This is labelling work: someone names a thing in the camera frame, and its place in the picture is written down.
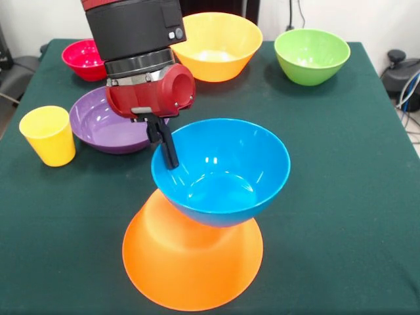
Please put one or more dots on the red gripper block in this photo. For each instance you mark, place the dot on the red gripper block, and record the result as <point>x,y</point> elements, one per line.
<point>147,98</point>

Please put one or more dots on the opaque blue bowl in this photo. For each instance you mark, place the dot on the opaque blue bowl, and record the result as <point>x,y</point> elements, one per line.
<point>229,157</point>

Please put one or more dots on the large orange bowl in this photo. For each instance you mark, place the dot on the large orange bowl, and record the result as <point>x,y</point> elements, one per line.
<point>223,39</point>
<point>193,269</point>

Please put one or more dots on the green bowl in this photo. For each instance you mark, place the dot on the green bowl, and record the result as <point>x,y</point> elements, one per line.
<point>308,52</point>

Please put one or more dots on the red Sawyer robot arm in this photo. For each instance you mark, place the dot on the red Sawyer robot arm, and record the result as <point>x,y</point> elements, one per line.
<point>131,29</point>

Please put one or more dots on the wide purple bowl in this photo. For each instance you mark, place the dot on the wide purple bowl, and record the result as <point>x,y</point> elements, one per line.
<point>98,128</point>

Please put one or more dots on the yellow cup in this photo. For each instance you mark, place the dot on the yellow cup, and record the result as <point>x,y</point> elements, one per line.
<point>50,144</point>

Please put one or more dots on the pink bowl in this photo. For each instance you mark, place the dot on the pink bowl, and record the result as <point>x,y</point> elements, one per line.
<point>82,62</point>

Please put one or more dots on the dark green tablecloth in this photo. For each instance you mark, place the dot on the dark green tablecloth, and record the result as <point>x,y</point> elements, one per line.
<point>328,197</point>

